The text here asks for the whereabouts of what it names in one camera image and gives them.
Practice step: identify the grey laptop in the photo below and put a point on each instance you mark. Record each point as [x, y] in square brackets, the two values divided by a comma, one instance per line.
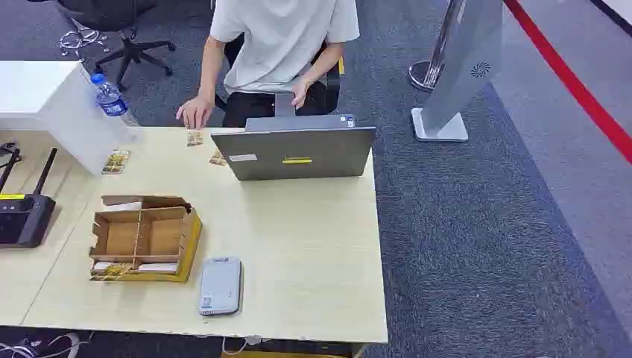
[296, 150]

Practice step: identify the person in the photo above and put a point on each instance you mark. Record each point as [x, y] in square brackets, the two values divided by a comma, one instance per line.
[281, 44]

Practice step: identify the grey kiosk stand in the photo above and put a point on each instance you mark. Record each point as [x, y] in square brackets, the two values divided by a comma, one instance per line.
[459, 74]

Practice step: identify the white card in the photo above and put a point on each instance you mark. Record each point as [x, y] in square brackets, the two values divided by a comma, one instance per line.
[158, 268]

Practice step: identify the wooden card box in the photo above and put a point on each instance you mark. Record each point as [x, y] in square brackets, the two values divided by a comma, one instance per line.
[143, 239]

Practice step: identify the clear plastic water bottle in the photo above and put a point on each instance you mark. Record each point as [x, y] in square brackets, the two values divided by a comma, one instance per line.
[111, 101]

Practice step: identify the black office chair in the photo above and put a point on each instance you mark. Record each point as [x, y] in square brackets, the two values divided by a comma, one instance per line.
[128, 29]

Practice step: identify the red barrier belt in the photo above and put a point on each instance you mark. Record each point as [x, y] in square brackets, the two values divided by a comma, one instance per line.
[572, 81]

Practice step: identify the white cabinet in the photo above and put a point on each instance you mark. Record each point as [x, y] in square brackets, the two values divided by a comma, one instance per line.
[44, 99]

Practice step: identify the black remote controller with antennas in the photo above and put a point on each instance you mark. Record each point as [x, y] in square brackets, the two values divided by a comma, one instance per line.
[22, 217]

